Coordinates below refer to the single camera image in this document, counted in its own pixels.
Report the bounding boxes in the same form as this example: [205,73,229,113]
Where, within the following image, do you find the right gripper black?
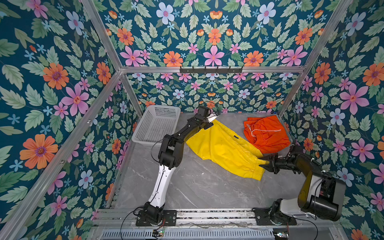
[258,152,299,175]

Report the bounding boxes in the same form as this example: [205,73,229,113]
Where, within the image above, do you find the yellow shorts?
[187,120,266,181]

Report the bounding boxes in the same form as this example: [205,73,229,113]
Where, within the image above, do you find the orange shorts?
[244,116,291,155]

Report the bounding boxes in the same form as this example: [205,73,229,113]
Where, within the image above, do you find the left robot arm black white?
[139,106,220,226]

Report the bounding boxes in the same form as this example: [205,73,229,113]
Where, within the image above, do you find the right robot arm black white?
[261,145,347,224]

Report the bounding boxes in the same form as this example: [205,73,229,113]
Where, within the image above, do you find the white plastic laundry basket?
[132,105,181,147]

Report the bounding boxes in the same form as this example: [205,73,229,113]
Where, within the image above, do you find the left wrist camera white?
[198,106,211,118]

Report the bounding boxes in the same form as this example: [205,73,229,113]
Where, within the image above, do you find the black hook rail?
[179,66,243,75]

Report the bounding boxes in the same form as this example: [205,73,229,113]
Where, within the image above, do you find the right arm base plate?
[252,208,297,226]

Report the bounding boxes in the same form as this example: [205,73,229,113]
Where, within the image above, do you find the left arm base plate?
[136,210,178,227]

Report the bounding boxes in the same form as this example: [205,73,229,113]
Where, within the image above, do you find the aluminium mounting rail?
[91,208,343,231]

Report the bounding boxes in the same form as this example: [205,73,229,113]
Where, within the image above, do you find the white slotted cable duct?
[100,229,275,240]

